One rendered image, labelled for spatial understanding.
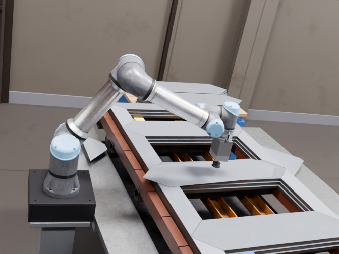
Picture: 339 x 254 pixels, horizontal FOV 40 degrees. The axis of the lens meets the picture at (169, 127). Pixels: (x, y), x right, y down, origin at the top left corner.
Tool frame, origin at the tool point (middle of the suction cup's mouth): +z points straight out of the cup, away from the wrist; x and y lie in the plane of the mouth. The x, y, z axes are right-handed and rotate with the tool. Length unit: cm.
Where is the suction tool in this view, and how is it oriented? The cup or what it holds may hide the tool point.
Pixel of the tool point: (216, 165)
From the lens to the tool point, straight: 218.4
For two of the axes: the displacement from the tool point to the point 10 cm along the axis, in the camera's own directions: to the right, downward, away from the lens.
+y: -2.4, -4.4, 8.6
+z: -1.9, 8.9, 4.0
